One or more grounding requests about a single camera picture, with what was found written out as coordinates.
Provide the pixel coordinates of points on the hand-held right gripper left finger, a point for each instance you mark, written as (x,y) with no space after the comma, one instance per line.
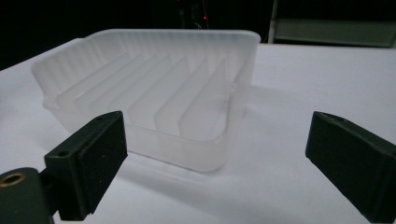
(93,161)

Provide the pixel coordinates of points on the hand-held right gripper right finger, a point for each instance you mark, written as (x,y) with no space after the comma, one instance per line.
(358,161)

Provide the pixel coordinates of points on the translucent ribbed plastic tray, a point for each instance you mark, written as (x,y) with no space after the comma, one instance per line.
(162,99)

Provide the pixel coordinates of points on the grey metal shelf frame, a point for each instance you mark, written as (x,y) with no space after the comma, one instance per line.
(333,28)

